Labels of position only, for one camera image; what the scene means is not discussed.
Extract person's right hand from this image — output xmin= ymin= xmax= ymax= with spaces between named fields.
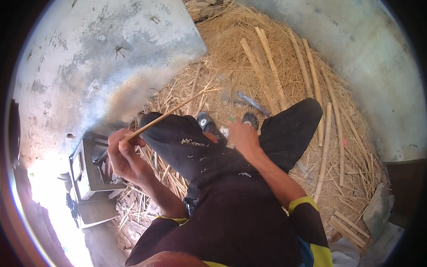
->
xmin=228 ymin=117 xmax=263 ymax=159

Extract person's left hand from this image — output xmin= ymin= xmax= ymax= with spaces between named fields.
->
xmin=107 ymin=128 xmax=147 ymax=183

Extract thin bamboo strip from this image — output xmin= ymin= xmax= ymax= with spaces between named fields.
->
xmin=121 ymin=87 xmax=223 ymax=143

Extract grey metal blade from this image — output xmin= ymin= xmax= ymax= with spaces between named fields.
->
xmin=237 ymin=91 xmax=273 ymax=117

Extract grey wooden box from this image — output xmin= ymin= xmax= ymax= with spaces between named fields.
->
xmin=68 ymin=138 xmax=128 ymax=203

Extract person's legs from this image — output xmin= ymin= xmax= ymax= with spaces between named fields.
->
xmin=138 ymin=97 xmax=323 ymax=201

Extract flat grey board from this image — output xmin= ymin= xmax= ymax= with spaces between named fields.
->
xmin=77 ymin=199 xmax=120 ymax=230

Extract split bamboo slat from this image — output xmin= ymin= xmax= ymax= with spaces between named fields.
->
xmin=240 ymin=38 xmax=279 ymax=115
xmin=254 ymin=26 xmax=288 ymax=111

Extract round bamboo pole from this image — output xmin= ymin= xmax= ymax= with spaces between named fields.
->
xmin=313 ymin=102 xmax=333 ymax=205
xmin=321 ymin=66 xmax=346 ymax=187
xmin=288 ymin=29 xmax=314 ymax=99
xmin=302 ymin=38 xmax=325 ymax=147

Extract person's body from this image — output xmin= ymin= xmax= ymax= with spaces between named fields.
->
xmin=125 ymin=174 xmax=334 ymax=267

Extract stack of short bamboo slats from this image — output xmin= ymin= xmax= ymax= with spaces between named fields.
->
xmin=328 ymin=210 xmax=371 ymax=249

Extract pile of wood pieces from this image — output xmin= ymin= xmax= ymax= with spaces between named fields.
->
xmin=184 ymin=0 xmax=234 ymax=23

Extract grey stone slab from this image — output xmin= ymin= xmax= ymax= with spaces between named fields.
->
xmin=362 ymin=192 xmax=395 ymax=239

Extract white cloth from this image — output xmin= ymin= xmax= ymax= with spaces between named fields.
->
xmin=328 ymin=236 xmax=361 ymax=267

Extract dark wooden panel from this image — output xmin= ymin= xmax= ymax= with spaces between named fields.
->
xmin=386 ymin=159 xmax=427 ymax=221

